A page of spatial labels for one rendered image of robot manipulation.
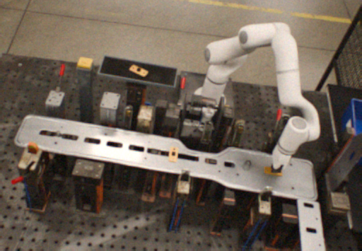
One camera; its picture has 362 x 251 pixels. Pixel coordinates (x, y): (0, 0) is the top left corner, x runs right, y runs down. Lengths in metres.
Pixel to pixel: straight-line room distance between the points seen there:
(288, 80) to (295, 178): 0.51
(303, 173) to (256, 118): 0.66
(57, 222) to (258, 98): 1.42
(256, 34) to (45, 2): 2.97
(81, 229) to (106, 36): 2.37
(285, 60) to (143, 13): 2.83
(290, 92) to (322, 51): 2.80
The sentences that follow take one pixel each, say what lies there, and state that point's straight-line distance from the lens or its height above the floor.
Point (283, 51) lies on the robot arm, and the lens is 1.79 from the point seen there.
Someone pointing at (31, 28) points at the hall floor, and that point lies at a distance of 4.22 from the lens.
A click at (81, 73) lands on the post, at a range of 2.15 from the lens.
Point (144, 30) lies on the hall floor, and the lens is 4.23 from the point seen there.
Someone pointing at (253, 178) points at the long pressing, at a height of 1.00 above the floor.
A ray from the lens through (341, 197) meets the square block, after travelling 2.04.
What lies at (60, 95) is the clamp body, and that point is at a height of 1.06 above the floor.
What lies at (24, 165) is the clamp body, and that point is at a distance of 1.89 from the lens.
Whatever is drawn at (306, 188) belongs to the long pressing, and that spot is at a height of 1.00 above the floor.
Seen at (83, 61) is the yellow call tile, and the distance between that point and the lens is 2.14.
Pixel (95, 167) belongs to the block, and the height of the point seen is 1.03.
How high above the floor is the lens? 2.60
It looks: 48 degrees down
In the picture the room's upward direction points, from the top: 12 degrees clockwise
